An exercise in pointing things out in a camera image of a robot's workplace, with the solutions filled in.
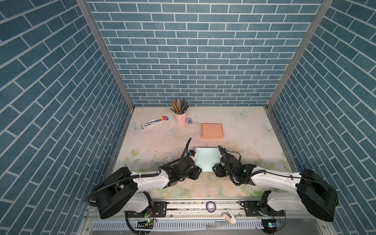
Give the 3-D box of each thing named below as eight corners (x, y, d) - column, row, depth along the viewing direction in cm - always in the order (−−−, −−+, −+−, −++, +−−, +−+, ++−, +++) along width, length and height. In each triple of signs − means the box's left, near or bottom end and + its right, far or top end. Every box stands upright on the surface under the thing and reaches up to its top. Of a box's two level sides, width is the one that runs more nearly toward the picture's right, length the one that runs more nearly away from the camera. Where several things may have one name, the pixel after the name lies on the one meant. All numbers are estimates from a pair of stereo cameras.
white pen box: (142, 129, 109) (141, 127, 107) (141, 125, 111) (140, 123, 109) (168, 120, 115) (168, 117, 113) (167, 116, 117) (166, 114, 115)
